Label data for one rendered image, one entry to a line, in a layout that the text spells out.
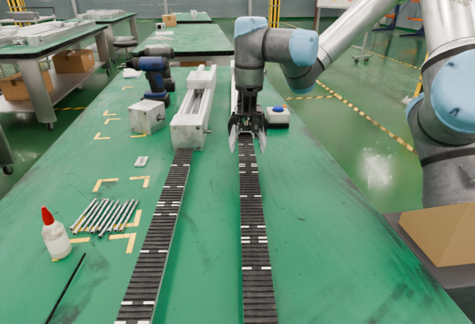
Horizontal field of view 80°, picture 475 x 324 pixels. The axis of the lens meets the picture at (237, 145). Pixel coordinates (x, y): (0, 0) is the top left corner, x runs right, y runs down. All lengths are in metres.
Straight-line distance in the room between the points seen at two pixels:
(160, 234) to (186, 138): 0.40
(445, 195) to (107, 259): 0.65
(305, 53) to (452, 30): 0.25
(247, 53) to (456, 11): 0.39
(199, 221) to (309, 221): 0.25
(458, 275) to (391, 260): 0.11
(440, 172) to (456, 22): 0.27
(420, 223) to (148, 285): 0.53
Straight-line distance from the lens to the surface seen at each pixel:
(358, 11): 0.82
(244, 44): 0.68
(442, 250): 0.67
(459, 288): 0.69
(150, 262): 0.57
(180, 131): 0.92
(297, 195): 0.76
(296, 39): 0.64
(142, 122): 1.09
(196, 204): 0.72
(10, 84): 3.84
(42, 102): 3.35
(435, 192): 0.67
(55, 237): 0.65
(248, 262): 0.55
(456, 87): 0.56
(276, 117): 1.08
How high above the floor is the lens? 1.24
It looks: 28 degrees down
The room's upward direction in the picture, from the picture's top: straight up
